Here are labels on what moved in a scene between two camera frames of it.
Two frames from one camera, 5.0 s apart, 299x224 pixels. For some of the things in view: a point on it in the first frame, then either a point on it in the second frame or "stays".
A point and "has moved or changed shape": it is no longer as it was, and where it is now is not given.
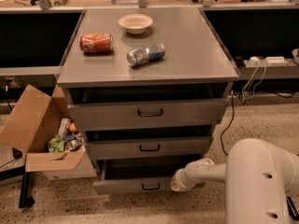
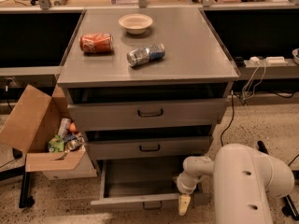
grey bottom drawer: (136, 175) has moved or changed shape
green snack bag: (56, 144) stays
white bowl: (135, 23) stays
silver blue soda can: (141, 55) stays
